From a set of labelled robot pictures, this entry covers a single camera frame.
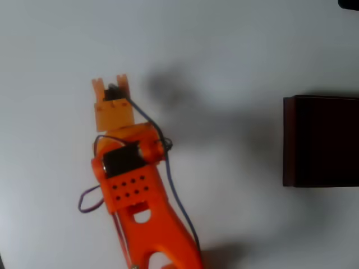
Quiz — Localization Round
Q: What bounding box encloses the purple cable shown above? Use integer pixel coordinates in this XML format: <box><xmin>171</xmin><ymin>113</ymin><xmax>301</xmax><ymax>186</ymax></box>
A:
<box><xmin>77</xmin><ymin>184</ymin><xmax>105</xmax><ymax>214</ymax></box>

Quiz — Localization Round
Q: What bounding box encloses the black object at picture edge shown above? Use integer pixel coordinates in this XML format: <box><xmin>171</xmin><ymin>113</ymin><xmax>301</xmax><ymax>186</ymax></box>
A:
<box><xmin>338</xmin><ymin>0</ymin><xmax>359</xmax><ymax>12</ymax></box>

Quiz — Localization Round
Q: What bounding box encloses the dark brown box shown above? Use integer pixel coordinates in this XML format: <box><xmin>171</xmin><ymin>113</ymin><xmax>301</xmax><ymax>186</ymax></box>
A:
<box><xmin>282</xmin><ymin>95</ymin><xmax>359</xmax><ymax>188</ymax></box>

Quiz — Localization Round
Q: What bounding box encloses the light orange camera mount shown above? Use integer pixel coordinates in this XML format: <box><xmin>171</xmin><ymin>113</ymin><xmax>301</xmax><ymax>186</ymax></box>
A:
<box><xmin>91</xmin><ymin>73</ymin><xmax>136</xmax><ymax>132</ymax></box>

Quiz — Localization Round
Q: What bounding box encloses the small black camera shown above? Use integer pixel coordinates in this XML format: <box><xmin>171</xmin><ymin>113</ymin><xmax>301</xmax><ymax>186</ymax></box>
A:
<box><xmin>104</xmin><ymin>83</ymin><xmax>126</xmax><ymax>102</ymax></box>

